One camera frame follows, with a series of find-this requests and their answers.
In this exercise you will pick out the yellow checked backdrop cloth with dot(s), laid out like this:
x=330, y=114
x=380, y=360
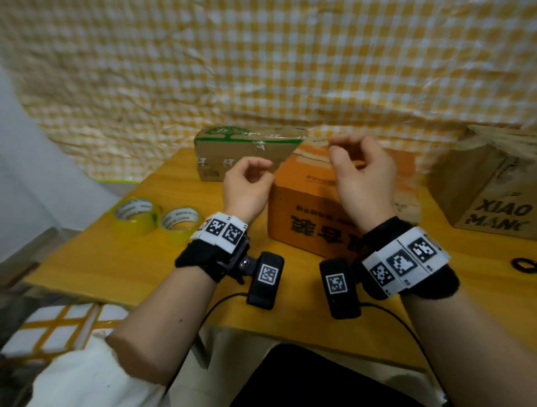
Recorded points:
x=268, y=63

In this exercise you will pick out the yellowish clear tape roll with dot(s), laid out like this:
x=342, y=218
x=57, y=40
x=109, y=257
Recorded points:
x=138, y=222
x=180, y=232

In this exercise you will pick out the person's right thumb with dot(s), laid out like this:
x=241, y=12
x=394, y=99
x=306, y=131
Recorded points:
x=339, y=161

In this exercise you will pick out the person's left hand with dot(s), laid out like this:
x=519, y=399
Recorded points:
x=243, y=193

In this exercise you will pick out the black wristband with markers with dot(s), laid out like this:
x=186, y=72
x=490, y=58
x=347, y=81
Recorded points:
x=405, y=262
x=218, y=235

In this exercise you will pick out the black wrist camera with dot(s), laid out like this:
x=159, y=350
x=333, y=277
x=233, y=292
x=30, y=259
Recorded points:
x=339, y=289
x=266, y=276

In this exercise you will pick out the person's left thumb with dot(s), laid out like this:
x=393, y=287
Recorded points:
x=267, y=181

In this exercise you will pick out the black right wristband with markers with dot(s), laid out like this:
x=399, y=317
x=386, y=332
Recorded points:
x=405, y=262

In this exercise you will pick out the person's right hand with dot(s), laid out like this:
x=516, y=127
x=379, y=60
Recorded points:
x=369, y=188

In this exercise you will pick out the brown cardboard box black print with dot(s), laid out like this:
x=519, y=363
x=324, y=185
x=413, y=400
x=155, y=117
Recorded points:
x=482, y=188

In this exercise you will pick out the person's right forearm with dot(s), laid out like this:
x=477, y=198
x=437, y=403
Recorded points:
x=478, y=356

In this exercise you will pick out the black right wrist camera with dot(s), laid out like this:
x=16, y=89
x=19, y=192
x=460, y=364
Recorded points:
x=339, y=289

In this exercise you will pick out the white yellow grid box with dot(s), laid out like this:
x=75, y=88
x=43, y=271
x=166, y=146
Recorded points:
x=54, y=331

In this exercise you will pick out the white sleeve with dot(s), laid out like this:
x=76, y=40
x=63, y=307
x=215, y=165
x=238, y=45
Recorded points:
x=92, y=377

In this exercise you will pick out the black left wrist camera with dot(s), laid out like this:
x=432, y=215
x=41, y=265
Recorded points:
x=266, y=276

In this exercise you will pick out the cardboard box with green print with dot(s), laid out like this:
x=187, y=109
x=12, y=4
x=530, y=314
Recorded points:
x=235, y=149

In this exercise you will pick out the person's left forearm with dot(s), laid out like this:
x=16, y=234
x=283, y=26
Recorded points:
x=168, y=318

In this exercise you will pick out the black left wristband with markers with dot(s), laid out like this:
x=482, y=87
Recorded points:
x=218, y=235

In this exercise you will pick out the black trousers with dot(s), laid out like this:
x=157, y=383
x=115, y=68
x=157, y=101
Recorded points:
x=319, y=377

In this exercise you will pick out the orange cardboard box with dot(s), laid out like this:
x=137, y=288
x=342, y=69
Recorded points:
x=302, y=209

